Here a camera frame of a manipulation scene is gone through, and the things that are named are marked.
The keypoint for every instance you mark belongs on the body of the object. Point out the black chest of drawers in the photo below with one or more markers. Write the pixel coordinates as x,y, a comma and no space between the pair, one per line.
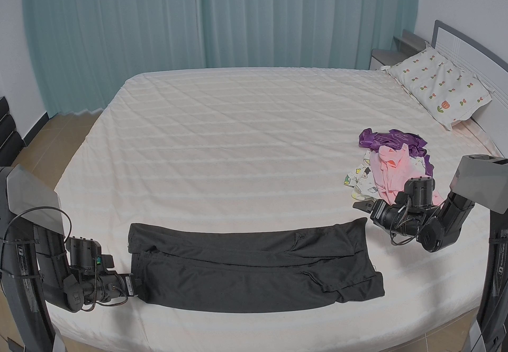
8,132

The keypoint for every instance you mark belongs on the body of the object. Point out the blue-green curtain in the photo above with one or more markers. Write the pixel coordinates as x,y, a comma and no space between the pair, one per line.
119,25

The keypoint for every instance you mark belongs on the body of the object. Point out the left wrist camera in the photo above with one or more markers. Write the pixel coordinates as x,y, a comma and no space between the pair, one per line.
106,262

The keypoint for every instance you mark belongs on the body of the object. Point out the pink garment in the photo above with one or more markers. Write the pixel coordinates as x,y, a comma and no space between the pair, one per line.
393,175

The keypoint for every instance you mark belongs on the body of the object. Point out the white printed garment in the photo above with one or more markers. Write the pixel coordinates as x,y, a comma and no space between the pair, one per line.
361,179

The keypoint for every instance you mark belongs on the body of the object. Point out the grey bedside table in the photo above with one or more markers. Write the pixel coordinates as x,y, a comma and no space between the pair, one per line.
385,58

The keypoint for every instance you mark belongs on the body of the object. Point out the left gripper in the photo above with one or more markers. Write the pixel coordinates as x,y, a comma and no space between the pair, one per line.
109,287

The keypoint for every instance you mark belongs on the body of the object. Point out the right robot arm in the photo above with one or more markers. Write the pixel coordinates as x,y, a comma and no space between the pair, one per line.
482,179

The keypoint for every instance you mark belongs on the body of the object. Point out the bed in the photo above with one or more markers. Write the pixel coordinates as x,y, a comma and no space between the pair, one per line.
238,124

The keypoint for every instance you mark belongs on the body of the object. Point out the white printed pillow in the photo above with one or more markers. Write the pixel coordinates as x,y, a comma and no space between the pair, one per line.
440,84

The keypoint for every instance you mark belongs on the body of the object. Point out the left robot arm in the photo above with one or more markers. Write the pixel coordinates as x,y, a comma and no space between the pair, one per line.
31,191

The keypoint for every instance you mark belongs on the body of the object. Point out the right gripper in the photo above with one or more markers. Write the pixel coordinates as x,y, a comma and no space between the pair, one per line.
397,219

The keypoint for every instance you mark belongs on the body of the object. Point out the black T-shirt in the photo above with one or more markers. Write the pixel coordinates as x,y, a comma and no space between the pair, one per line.
238,275

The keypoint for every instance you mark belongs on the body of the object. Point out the purple garment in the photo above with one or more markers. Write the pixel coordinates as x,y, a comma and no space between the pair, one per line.
381,140

